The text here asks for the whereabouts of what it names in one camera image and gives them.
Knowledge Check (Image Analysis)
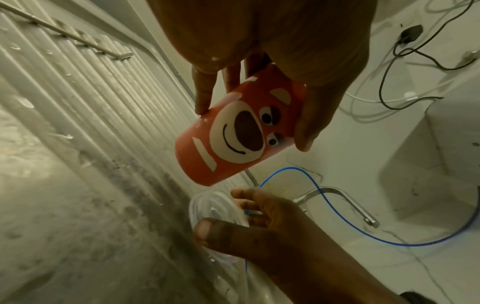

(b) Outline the person's right hand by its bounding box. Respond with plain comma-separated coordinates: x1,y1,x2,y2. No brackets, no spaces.
193,187,408,304

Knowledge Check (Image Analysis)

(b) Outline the person's left hand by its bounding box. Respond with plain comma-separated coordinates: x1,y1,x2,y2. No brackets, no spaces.
145,0,380,153

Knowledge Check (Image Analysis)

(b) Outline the clear plastic lid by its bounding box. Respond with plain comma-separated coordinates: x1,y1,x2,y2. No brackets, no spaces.
188,189,251,265

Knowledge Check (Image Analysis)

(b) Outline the pink steel tumbler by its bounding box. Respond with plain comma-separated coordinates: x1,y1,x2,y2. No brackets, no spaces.
174,63,307,187

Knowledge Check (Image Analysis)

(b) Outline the bent metal straw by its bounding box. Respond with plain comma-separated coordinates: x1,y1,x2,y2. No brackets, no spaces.
0,4,134,60

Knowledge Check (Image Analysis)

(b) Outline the thin blue tube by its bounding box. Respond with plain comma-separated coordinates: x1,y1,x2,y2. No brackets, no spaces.
243,166,480,280

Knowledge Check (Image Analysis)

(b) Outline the metal faucet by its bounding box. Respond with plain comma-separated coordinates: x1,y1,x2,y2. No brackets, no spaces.
292,186,381,229

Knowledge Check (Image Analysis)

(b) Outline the black right wrist band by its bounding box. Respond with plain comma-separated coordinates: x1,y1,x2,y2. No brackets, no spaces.
399,290,438,304

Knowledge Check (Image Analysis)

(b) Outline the black power plug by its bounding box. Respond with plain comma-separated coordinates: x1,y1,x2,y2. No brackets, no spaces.
397,24,425,44

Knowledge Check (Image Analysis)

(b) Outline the large white box appliance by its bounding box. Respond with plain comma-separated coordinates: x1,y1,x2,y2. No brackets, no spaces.
378,96,480,229

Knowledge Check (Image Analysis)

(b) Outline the stainless steel sink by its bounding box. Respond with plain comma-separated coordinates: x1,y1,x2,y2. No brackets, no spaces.
0,0,275,304

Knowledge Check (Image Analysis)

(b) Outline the black hanging cable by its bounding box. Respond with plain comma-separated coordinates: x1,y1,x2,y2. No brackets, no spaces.
378,0,480,111

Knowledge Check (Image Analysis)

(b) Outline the metal wall clip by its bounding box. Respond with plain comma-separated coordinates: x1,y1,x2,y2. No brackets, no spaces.
457,50,480,66

